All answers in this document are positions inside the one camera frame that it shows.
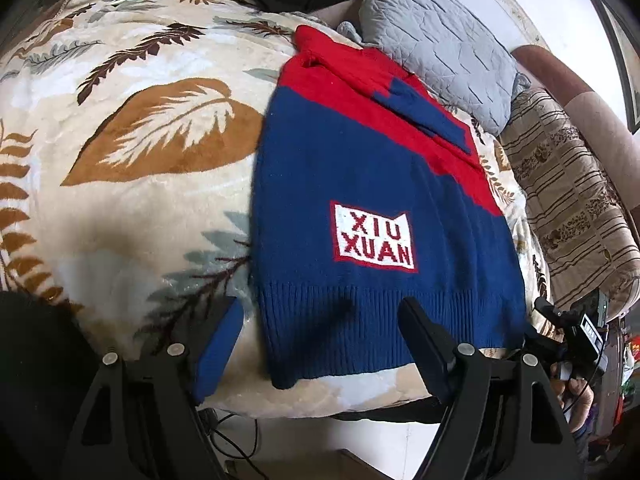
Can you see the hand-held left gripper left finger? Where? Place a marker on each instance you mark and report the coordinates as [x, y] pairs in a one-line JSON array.
[[220, 355]]

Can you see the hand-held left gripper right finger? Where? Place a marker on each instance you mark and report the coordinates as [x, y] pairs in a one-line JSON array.
[[425, 345]]

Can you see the red and blue knit sweater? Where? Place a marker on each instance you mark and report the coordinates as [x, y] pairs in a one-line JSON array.
[[350, 160]]

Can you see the person's right hand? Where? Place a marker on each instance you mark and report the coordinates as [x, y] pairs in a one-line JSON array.
[[582, 405]]

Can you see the brown striped patterned quilt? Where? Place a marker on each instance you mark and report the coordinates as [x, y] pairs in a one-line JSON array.
[[565, 200]]

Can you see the leaf print fleece blanket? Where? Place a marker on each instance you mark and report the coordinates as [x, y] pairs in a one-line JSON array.
[[150, 210]]

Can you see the black bulky object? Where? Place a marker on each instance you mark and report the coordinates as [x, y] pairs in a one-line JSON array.
[[40, 385]]

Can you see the brown padded headboard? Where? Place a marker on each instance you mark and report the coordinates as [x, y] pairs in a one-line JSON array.
[[590, 105]]

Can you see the grey quilted pillow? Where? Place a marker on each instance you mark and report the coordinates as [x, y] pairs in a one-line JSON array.
[[440, 35]]

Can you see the small grey cloth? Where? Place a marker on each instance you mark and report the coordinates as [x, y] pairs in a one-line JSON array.
[[350, 32]]

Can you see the framed wall picture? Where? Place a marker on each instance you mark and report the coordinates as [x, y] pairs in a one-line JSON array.
[[627, 60]]

